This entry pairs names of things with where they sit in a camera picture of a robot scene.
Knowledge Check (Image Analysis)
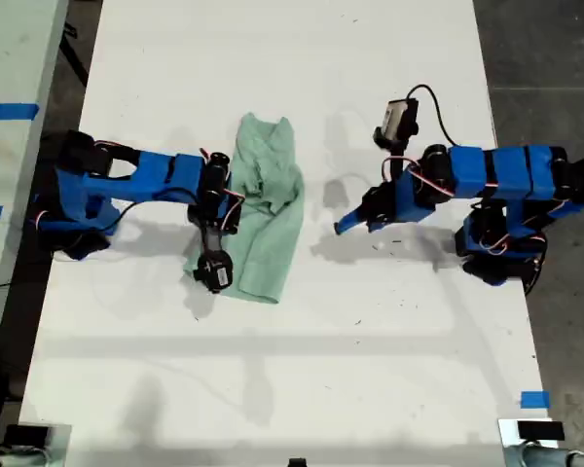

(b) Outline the pale green T-shirt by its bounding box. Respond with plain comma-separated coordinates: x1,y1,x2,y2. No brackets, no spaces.
182,112,307,305

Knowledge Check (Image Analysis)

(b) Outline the black stand leg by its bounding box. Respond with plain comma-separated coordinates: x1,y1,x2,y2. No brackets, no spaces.
59,8,91,90

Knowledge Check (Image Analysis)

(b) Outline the long blue tape strip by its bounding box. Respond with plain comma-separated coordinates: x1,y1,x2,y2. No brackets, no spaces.
0,102,42,121

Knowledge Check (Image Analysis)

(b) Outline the blue tape square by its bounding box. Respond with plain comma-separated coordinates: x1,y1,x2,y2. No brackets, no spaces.
520,390,551,410

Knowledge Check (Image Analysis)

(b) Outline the pale grey side table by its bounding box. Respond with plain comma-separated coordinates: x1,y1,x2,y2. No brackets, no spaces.
0,0,71,390

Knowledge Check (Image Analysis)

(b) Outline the small black box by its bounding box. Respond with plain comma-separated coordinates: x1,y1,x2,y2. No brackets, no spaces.
3,423,53,447
516,420,566,442

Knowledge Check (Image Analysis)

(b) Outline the grey flat plate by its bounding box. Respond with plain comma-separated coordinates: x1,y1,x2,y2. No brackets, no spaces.
18,423,73,467

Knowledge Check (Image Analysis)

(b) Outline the grey metal tube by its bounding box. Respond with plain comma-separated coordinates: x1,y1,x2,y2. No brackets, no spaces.
0,446,50,467
503,443,584,467

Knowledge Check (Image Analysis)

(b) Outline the black camera stalk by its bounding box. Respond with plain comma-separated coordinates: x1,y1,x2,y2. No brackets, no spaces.
387,144,413,186
200,224,224,257

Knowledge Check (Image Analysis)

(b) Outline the black camera box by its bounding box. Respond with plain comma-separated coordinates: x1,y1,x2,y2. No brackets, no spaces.
193,249,237,295
372,95,420,151

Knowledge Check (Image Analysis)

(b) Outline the black camera cable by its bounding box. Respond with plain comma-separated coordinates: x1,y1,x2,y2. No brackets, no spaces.
404,84,463,148
110,198,199,226

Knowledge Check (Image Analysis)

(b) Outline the black base cable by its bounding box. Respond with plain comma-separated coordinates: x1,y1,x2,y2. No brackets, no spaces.
523,232,550,298

